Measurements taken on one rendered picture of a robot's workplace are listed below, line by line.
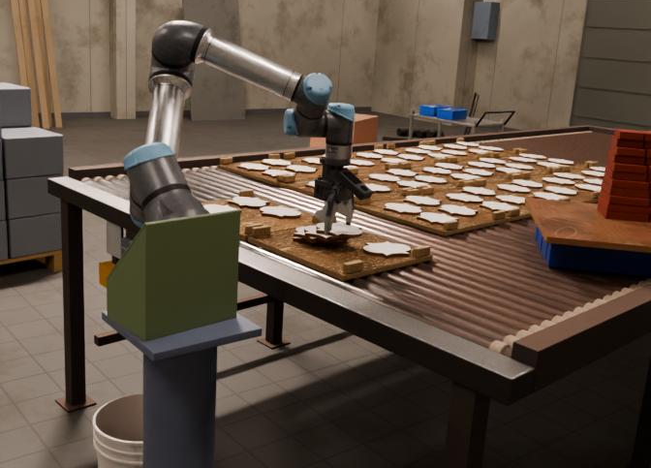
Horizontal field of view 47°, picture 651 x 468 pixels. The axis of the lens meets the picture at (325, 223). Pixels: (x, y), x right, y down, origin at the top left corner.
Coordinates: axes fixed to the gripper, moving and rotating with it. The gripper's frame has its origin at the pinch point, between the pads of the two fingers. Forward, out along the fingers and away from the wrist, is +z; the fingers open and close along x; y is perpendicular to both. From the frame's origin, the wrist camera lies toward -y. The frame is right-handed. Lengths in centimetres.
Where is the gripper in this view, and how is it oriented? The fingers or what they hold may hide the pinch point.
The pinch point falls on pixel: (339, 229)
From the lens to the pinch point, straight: 214.1
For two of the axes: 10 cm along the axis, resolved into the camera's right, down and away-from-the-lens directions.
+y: -8.2, -2.0, 5.4
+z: -0.6, 9.6, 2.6
